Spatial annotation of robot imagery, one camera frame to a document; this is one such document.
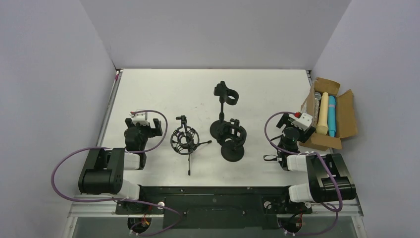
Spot cream microphone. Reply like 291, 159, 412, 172
316, 92, 329, 135

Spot black tripod shock-mount stand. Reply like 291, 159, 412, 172
170, 115, 212, 176

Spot brown cardboard box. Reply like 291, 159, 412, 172
300, 77, 358, 151

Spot blue microphone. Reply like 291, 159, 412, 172
327, 95, 336, 137

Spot black round-base shock-mount stand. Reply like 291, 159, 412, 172
216, 119, 247, 162

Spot black clip microphone stand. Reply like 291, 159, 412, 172
210, 81, 240, 140

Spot silver glitter microphone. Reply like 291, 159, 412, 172
313, 92, 321, 127

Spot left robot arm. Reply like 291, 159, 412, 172
78, 118, 163, 200

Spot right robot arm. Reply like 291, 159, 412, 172
276, 113, 357, 203

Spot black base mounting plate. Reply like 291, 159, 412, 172
116, 186, 312, 230

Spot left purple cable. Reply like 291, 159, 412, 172
51, 110, 183, 237

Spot purple cable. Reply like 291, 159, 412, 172
264, 112, 344, 237
51, 110, 183, 237

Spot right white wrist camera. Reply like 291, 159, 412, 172
289, 112, 313, 131

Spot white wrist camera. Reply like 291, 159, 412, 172
289, 112, 313, 131
131, 112, 149, 126

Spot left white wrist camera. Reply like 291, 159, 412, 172
131, 112, 149, 126

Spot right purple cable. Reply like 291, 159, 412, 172
264, 112, 344, 237

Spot aluminium frame rail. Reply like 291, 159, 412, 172
67, 195, 364, 218

